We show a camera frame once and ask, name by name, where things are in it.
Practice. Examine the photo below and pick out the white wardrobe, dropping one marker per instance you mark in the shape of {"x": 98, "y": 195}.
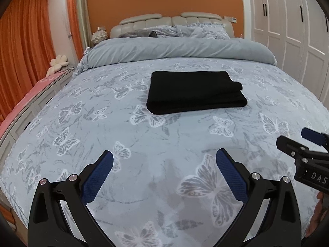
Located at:
{"x": 287, "y": 18}

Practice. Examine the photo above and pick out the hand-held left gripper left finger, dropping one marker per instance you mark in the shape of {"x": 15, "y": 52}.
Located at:
{"x": 99, "y": 175}

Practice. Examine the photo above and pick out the narrow orange curtain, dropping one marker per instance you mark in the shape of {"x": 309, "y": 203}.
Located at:
{"x": 74, "y": 23}

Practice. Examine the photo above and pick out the black pants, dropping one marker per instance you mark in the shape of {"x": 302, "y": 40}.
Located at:
{"x": 192, "y": 92}

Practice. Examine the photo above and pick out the white low cabinet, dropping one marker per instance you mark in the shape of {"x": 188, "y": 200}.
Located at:
{"x": 38, "y": 100}

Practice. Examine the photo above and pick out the butterfly print bed sheet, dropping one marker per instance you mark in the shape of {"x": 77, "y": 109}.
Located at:
{"x": 108, "y": 123}

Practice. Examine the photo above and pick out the grey folded duvet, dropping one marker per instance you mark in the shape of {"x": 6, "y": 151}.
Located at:
{"x": 167, "y": 50}

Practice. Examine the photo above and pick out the white wall switch panel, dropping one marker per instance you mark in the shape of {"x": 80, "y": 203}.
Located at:
{"x": 230, "y": 19}

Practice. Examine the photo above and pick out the beige padded headboard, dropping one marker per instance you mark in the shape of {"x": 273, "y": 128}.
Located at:
{"x": 144, "y": 22}

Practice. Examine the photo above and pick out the dark grey cloth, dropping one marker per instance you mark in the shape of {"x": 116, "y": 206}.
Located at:
{"x": 138, "y": 34}

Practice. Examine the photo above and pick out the cream flower plush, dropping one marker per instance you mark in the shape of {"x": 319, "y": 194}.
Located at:
{"x": 57, "y": 64}

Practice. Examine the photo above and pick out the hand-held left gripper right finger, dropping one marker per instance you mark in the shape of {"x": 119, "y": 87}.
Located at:
{"x": 232, "y": 175}

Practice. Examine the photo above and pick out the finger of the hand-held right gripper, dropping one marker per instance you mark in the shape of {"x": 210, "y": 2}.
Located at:
{"x": 312, "y": 135}
{"x": 287, "y": 144}

